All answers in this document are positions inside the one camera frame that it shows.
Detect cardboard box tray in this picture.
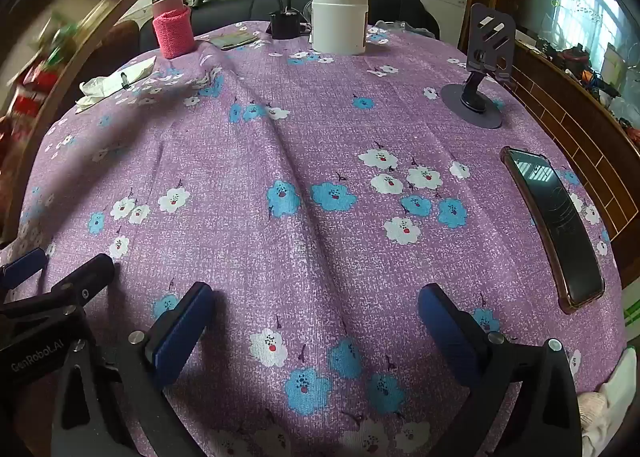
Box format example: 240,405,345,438
0,0,146,240

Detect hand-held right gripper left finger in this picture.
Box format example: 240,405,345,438
50,281,216,457

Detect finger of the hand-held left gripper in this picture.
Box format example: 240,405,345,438
49,252,116,306
0,247,50,291

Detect purple floral tablecloth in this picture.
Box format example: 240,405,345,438
0,20,629,457

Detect small black box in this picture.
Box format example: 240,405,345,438
270,0,307,40

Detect smartphone in clear case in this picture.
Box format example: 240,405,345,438
500,146,606,314

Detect clear green wrapped candy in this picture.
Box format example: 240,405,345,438
47,20,83,50

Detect red white narrow snack packet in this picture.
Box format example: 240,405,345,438
10,64,51,120

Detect black leather sofa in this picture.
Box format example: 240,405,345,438
137,0,441,51

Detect wooden sideboard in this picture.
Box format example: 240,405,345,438
510,27,640,283

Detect white paper sheets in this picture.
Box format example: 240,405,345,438
75,56,157,112

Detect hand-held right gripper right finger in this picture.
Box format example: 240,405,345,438
418,283,584,457

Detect white plastic jar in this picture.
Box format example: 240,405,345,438
311,0,370,56

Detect grey phone stand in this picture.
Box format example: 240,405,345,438
440,3,518,130

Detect green yellow booklet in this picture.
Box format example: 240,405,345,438
209,31,261,52

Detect bottle with pink knit sleeve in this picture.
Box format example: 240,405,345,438
151,0,196,60

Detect white cloth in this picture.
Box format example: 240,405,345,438
577,347,627,457

